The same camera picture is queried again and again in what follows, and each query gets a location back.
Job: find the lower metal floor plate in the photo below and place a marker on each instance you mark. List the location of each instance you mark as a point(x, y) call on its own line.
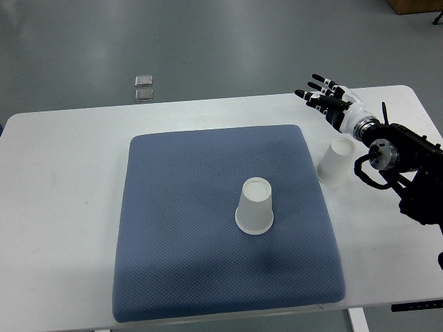
point(144, 95)

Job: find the brown wooden box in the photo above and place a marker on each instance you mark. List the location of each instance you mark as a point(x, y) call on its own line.
point(406, 7)

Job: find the white table leg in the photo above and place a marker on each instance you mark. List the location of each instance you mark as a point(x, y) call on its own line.
point(358, 320)

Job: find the upper metal floor plate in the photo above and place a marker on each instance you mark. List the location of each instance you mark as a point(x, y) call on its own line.
point(143, 80)

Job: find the table control panel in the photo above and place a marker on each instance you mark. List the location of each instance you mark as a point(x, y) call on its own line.
point(417, 306)

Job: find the white paper cup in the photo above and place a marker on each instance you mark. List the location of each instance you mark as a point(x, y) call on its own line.
point(254, 213)
point(335, 165)

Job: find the blue fabric cushion mat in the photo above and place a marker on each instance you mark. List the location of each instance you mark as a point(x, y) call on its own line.
point(180, 252)

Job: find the black tripod leg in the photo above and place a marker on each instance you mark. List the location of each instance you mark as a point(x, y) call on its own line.
point(437, 19)

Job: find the metal floor plate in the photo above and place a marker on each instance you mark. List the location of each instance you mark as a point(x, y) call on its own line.
point(144, 95)
point(143, 80)

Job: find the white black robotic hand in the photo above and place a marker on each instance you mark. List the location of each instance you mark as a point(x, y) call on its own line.
point(342, 109)

